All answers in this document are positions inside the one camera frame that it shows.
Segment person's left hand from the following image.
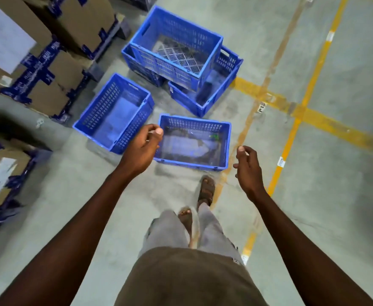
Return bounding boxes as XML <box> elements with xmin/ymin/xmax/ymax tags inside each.
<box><xmin>118</xmin><ymin>124</ymin><xmax>164</xmax><ymax>177</ymax></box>

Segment person's right hand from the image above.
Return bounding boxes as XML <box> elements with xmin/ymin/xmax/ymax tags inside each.
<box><xmin>233</xmin><ymin>145</ymin><xmax>267</xmax><ymax>201</ymax></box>

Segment person's right forearm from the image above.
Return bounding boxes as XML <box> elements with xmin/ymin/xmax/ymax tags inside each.
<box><xmin>248</xmin><ymin>187</ymin><xmax>373</xmax><ymax>306</ymax></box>

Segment person's left forearm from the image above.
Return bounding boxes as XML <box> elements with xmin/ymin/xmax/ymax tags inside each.
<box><xmin>0</xmin><ymin>164</ymin><xmax>136</xmax><ymax>306</ymax></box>

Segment clear plastic bag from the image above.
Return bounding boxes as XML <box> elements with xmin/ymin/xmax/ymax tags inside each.
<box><xmin>166</xmin><ymin>132</ymin><xmax>220</xmax><ymax>160</ymax></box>

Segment blue plastic crate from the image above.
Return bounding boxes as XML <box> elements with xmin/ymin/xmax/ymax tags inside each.
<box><xmin>129</xmin><ymin>5</ymin><xmax>224</xmax><ymax>92</ymax></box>
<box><xmin>121</xmin><ymin>44</ymin><xmax>166</xmax><ymax>88</ymax></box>
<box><xmin>73</xmin><ymin>73</ymin><xmax>155</xmax><ymax>155</ymax></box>
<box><xmin>168</xmin><ymin>46</ymin><xmax>244</xmax><ymax>118</ymax></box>
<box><xmin>153</xmin><ymin>113</ymin><xmax>232</xmax><ymax>172</ymax></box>

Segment brown sandal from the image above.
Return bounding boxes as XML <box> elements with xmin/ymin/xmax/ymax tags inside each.
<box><xmin>197</xmin><ymin>175</ymin><xmax>216</xmax><ymax>207</ymax></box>
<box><xmin>177</xmin><ymin>207</ymin><xmax>194</xmax><ymax>249</ymax></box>

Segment grey trousers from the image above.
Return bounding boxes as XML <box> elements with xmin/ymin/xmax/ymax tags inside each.
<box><xmin>138</xmin><ymin>203</ymin><xmax>245</xmax><ymax>265</ymax></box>

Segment cardboard box with blue tape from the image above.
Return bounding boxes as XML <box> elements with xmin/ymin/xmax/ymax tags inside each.
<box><xmin>0</xmin><ymin>41</ymin><xmax>89</xmax><ymax>123</ymax></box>
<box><xmin>21</xmin><ymin>0</ymin><xmax>117</xmax><ymax>59</ymax></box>

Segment brown shirt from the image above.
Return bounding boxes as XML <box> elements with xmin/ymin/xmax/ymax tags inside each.
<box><xmin>114</xmin><ymin>247</ymin><xmax>268</xmax><ymax>306</ymax></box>

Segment cardboard box with white label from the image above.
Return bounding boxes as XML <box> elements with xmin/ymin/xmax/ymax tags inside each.
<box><xmin>0</xmin><ymin>137</ymin><xmax>51</xmax><ymax>227</ymax></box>

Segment cardboard box with white sheet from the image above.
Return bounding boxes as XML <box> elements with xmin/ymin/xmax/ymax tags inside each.
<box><xmin>0</xmin><ymin>0</ymin><xmax>54</xmax><ymax>93</ymax></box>

